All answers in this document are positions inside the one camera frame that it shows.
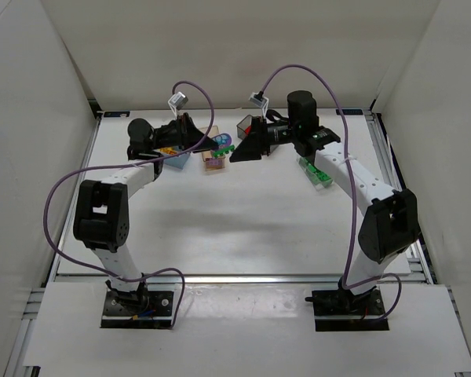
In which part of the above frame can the yellow curved lego brick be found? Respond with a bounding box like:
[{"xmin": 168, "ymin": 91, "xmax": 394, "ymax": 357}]
[{"xmin": 159, "ymin": 147, "xmax": 181, "ymax": 156}]

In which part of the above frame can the green lego plate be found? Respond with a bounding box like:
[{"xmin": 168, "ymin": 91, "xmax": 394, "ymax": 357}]
[{"xmin": 213, "ymin": 145, "xmax": 236, "ymax": 158}]

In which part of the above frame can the green printed lego brick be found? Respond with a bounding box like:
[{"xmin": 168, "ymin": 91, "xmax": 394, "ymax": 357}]
[{"xmin": 301, "ymin": 159, "xmax": 333, "ymax": 185}]

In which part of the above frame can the purple lego piece with flower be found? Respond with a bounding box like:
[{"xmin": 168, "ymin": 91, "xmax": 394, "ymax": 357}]
[{"xmin": 212, "ymin": 133, "xmax": 232, "ymax": 148}]

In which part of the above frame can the purple lego brick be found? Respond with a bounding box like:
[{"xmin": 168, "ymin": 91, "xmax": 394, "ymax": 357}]
[{"xmin": 208, "ymin": 158, "xmax": 224, "ymax": 167}]

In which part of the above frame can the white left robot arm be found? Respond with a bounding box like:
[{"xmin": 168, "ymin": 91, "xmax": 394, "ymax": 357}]
[{"xmin": 73, "ymin": 113, "xmax": 217, "ymax": 305}]

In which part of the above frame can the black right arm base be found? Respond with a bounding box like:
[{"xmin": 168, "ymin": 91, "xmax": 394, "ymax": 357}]
[{"xmin": 305, "ymin": 288, "xmax": 389, "ymax": 332}]

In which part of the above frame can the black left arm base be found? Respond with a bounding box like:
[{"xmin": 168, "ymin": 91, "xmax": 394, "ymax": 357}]
[{"xmin": 100, "ymin": 284, "xmax": 174, "ymax": 330}]

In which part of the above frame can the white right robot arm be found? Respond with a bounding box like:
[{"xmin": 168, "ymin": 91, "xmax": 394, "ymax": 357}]
[{"xmin": 229, "ymin": 90, "xmax": 420, "ymax": 298}]

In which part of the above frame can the grey transparent container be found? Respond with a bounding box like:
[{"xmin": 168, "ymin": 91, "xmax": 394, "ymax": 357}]
[{"xmin": 236, "ymin": 115, "xmax": 261, "ymax": 141}]

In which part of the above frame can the blue rectangular container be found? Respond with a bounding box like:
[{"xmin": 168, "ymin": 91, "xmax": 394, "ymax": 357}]
[{"xmin": 158, "ymin": 150, "xmax": 191, "ymax": 170}]

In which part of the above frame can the clear transparent container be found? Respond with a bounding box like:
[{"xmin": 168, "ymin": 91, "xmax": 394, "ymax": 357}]
[{"xmin": 297, "ymin": 155, "xmax": 334, "ymax": 192}]

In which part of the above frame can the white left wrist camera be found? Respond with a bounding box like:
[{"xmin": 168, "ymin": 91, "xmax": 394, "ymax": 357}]
[{"xmin": 167, "ymin": 92, "xmax": 188, "ymax": 117}]

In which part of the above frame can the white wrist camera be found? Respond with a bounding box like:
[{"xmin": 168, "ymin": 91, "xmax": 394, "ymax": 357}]
[
  {"xmin": 167, "ymin": 92, "xmax": 188, "ymax": 117},
  {"xmin": 249, "ymin": 91, "xmax": 269, "ymax": 117}
]

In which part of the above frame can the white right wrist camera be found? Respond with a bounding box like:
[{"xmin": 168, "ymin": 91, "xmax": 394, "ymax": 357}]
[{"xmin": 249, "ymin": 91, "xmax": 269, "ymax": 117}]

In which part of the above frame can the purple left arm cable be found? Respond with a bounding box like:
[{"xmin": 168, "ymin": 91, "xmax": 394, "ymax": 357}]
[{"xmin": 42, "ymin": 81, "xmax": 215, "ymax": 329}]

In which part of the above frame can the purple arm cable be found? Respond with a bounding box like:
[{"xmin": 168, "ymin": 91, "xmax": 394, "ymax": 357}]
[
  {"xmin": 42, "ymin": 81, "xmax": 215, "ymax": 329},
  {"xmin": 261, "ymin": 64, "xmax": 403, "ymax": 323}
]

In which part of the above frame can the right aluminium frame rail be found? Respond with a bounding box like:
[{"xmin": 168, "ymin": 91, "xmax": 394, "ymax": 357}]
[{"xmin": 365, "ymin": 111, "xmax": 437, "ymax": 284}]

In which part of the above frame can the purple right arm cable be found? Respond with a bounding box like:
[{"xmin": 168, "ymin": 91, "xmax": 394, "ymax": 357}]
[{"xmin": 261, "ymin": 64, "xmax": 403, "ymax": 323}]

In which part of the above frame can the aluminium table edge rail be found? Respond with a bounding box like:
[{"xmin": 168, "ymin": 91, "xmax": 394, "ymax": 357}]
[{"xmin": 53, "ymin": 272, "xmax": 426, "ymax": 284}]

